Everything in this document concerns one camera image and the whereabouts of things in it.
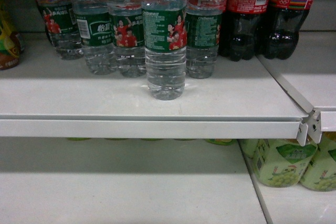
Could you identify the green grape juice carton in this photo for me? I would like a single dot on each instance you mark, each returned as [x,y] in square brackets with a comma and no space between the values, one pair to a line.
[320,172]
[278,162]

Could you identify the green grape juice carton right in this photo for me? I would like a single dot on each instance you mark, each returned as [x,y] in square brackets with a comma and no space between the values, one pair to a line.
[320,172]

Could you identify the water bottle red players label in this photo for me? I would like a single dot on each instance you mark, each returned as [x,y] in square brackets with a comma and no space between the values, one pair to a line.
[128,36]

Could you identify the cola bottle right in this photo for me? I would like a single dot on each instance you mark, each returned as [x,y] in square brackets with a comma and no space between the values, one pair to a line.
[283,21]

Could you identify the cola bottle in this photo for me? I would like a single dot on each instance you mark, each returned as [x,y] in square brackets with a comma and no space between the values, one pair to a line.
[241,20]
[283,21]

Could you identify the cola bottle left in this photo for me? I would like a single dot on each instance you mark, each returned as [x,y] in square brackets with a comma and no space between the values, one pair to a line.
[241,20]

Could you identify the water bottle right of front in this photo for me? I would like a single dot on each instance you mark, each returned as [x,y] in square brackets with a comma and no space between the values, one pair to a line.
[203,23]

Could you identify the white lower shelf board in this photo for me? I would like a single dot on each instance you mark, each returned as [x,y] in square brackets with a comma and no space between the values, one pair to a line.
[54,180]

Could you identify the green grape juice carton left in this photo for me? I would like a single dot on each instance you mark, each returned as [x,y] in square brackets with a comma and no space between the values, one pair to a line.
[278,162]

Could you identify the white adjacent shelf board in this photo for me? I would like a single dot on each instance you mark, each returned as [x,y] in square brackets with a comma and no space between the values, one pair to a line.
[308,77]

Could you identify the water bottle green label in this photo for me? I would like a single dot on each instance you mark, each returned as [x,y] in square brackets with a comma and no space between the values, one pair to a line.
[165,52]

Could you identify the white metal shelf board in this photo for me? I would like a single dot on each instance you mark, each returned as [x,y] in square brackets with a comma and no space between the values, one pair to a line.
[45,96]

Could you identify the water bottle barcode label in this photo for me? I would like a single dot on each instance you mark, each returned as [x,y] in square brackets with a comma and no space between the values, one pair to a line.
[94,25]

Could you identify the water bottle far left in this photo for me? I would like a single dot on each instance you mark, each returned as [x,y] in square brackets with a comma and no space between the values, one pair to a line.
[62,27]

